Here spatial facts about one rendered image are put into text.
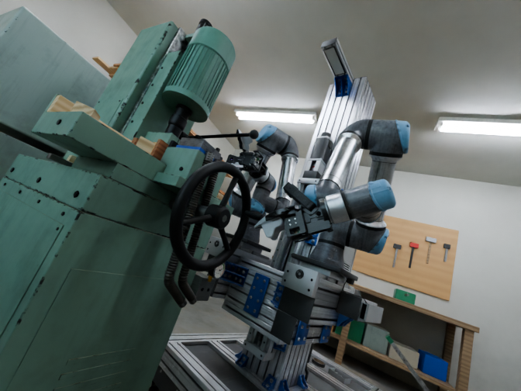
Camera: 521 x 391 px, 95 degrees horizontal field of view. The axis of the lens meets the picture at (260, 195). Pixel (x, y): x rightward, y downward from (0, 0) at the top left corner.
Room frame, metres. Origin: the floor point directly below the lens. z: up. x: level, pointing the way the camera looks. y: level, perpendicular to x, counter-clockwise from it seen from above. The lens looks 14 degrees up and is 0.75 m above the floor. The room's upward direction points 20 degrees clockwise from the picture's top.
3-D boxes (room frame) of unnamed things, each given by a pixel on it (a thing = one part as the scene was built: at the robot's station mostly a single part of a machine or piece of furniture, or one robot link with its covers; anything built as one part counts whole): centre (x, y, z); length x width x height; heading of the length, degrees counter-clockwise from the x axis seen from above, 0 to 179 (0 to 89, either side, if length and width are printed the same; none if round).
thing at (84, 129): (0.75, 0.29, 0.87); 0.61 x 0.30 x 0.06; 148
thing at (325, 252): (1.06, -0.37, 0.87); 0.15 x 0.15 x 0.10
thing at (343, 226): (1.06, -0.38, 0.98); 0.13 x 0.12 x 0.14; 62
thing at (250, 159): (0.94, 0.08, 1.09); 0.12 x 0.09 x 0.08; 148
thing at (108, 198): (0.88, 0.48, 0.76); 0.57 x 0.45 x 0.09; 58
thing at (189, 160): (0.70, 0.22, 0.91); 0.15 x 0.14 x 0.09; 148
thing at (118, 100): (0.96, 0.62, 1.16); 0.22 x 0.22 x 0.72; 58
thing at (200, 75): (0.81, 0.38, 1.32); 0.18 x 0.18 x 0.31
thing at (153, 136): (0.82, 0.39, 0.99); 0.14 x 0.07 x 0.09; 58
